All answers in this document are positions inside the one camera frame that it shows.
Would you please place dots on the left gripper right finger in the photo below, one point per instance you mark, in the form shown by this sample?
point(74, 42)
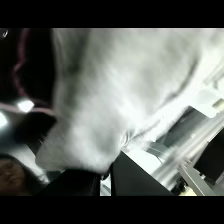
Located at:
point(131, 180)

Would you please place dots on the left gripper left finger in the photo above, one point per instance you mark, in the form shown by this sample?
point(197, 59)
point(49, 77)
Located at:
point(80, 185)

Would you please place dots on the grey shirt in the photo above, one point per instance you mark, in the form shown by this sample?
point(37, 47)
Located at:
point(113, 93)

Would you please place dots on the silver frame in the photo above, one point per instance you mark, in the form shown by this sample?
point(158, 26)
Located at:
point(195, 178)

